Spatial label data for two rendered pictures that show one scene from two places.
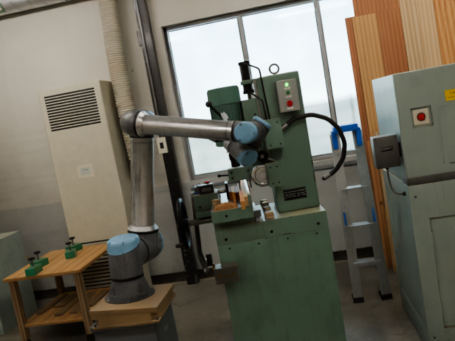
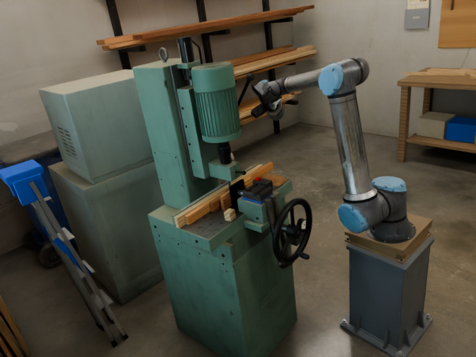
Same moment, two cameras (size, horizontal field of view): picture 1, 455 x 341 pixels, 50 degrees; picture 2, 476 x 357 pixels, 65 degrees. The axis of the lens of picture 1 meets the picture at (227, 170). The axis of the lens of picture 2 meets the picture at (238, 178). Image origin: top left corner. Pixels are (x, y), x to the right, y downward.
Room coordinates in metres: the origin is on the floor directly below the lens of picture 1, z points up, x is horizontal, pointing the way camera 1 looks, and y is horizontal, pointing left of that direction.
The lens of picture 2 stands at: (3.80, 1.05, 1.72)
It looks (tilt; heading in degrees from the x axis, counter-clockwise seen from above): 25 degrees down; 222
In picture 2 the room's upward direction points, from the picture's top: 8 degrees counter-clockwise
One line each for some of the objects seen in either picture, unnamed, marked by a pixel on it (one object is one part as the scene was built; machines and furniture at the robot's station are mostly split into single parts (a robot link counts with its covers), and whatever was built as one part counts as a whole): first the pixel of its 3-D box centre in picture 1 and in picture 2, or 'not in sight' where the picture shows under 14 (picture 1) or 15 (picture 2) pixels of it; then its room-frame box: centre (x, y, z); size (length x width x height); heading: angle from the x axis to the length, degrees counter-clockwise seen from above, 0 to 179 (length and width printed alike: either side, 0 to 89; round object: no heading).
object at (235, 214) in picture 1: (223, 205); (246, 209); (2.69, 0.06, 0.87); 0.61 x 0.30 x 0.06; 179
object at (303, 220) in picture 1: (267, 218); (217, 215); (2.66, -0.17, 0.76); 0.57 x 0.45 x 0.09; 89
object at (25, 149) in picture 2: not in sight; (52, 196); (2.74, -2.00, 0.48); 0.64 x 0.54 x 0.97; 174
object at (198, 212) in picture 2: (241, 194); (234, 190); (2.63, -0.05, 0.92); 0.62 x 0.02 x 0.04; 179
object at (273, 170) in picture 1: (273, 174); not in sight; (2.50, -0.23, 1.02); 0.09 x 0.07 x 0.12; 179
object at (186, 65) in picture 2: (246, 77); (186, 58); (2.66, -0.19, 1.54); 0.08 x 0.08 x 0.17; 89
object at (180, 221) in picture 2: (244, 191); (223, 192); (2.68, -0.07, 0.93); 0.60 x 0.02 x 0.05; 179
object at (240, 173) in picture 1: (241, 174); (224, 170); (2.66, -0.07, 1.03); 0.14 x 0.07 x 0.09; 89
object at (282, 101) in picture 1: (287, 95); not in sight; (2.51, -0.37, 1.40); 0.10 x 0.06 x 0.16; 89
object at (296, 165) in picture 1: (286, 141); (179, 137); (2.66, -0.34, 1.16); 0.22 x 0.22 x 0.72; 89
